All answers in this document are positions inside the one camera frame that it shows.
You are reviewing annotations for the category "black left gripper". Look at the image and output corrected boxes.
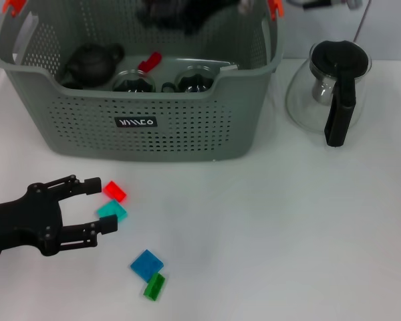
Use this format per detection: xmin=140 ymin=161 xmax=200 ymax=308
xmin=0 ymin=174 xmax=119 ymax=257

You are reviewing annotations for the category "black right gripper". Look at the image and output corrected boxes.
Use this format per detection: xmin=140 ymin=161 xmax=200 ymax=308
xmin=135 ymin=0 xmax=242 ymax=36

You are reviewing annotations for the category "dark red toy brick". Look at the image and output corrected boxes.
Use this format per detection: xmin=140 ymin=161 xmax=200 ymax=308
xmin=138 ymin=51 xmax=163 ymax=72

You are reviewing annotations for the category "glass teacup black holder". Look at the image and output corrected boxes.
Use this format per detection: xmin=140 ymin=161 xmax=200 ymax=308
xmin=112 ymin=68 xmax=156 ymax=94
xmin=161 ymin=65 xmax=215 ymax=95

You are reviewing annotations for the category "grey perforated storage bin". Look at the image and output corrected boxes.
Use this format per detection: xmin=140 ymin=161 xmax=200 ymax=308
xmin=0 ymin=0 xmax=286 ymax=164

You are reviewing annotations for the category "teal toy brick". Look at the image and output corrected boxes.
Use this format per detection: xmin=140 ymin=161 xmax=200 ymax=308
xmin=96 ymin=200 xmax=128 ymax=221

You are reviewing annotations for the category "bright red toy brick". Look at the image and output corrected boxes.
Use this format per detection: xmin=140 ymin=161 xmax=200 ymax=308
xmin=102 ymin=180 xmax=127 ymax=204

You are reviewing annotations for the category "blue toy brick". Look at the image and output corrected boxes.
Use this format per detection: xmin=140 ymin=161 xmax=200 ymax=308
xmin=130 ymin=249 xmax=165 ymax=281

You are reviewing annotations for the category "green toy brick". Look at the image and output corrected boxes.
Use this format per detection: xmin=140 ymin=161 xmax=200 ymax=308
xmin=142 ymin=272 xmax=166 ymax=302

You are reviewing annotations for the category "dark clay teapot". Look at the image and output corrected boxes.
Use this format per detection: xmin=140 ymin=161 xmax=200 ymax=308
xmin=59 ymin=42 xmax=126 ymax=90

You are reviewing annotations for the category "glass teapot black handle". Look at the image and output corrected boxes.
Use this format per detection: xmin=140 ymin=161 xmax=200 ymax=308
xmin=285 ymin=39 xmax=373 ymax=148

